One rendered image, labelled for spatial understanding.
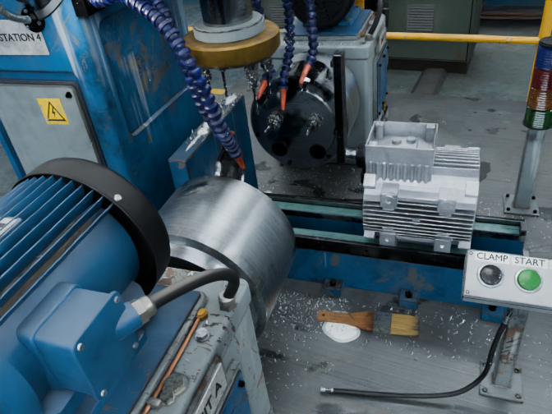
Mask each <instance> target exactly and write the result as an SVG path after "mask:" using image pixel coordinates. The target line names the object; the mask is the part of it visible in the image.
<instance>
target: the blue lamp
mask: <svg viewBox="0 0 552 414"><path fill-rule="evenodd" d="M535 66H536V67H538V68H540V69H542V70H547V71H552V48H545V47H542V46H541V45H540V44H538V49H537V54H536V60H535Z"/></svg>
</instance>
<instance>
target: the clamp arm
mask: <svg viewBox="0 0 552 414"><path fill-rule="evenodd" d="M330 67H332V68H333V90H334V109H335V128H334V129H333V134H334V135H336V147H337V163H340V164H345V163H346V162H347V159H349V158H347V157H349V156H350V155H349V154H347V153H350V150H349V148H348V147H347V102H346V74H345V51H344V50H336V51H335V52H334V53H333V59H332V60H331V62H330ZM346 156H347V157H346Z"/></svg>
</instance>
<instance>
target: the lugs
mask: <svg viewBox="0 0 552 414"><path fill-rule="evenodd" d="M376 182H377V176H376V174H371V173H365V174H364V181H363V186H364V188H368V189H375V188H376ZM479 185H480V183H479V182H466V186H465V195H464V196H465V197H471V198H477V197H478V195H479ZM363 237H364V238H370V239H375V238H376V232H369V231H364V235H363ZM458 249H460V250H470V249H471V243H470V242H462V241H459V242H458Z"/></svg>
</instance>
